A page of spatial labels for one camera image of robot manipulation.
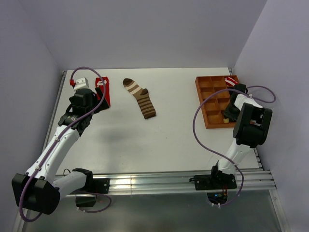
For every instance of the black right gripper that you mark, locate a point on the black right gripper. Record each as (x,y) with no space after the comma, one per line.
(232,117)

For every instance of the brown striped sock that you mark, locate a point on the brown striped sock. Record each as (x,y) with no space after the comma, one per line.
(142,97)

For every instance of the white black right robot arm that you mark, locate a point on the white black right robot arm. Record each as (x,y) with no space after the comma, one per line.
(251,129)

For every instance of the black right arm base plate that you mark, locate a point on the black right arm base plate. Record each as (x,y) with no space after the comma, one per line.
(214,181)

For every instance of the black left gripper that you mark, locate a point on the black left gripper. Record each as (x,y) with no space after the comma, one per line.
(103,106)

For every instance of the red sock with white pattern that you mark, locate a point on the red sock with white pattern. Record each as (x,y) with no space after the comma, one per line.
(105,87)

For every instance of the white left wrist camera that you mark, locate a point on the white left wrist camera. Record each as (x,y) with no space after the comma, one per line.
(81,83)

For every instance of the wooden compartment tray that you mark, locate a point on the wooden compartment tray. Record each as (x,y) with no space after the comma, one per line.
(213,109)

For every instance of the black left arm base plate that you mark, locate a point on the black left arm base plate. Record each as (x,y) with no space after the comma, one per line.
(100,186)

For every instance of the aluminium frame rail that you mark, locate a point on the aluminium frame rail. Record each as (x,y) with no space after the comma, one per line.
(176,182)

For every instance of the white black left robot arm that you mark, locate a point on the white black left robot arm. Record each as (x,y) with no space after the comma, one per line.
(37,189)

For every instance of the red white striped rolled sock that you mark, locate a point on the red white striped rolled sock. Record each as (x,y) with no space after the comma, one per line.
(230,81)

